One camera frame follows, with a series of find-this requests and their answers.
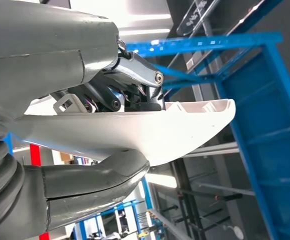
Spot black metal frame stand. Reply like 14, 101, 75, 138
157, 158, 244, 240

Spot blue metal shelf rack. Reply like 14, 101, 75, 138
126, 0, 290, 240

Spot clear acrylic sign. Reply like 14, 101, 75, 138
176, 0, 222, 37

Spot ceiling light strip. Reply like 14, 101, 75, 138
119, 13, 173, 37
144, 173, 178, 190

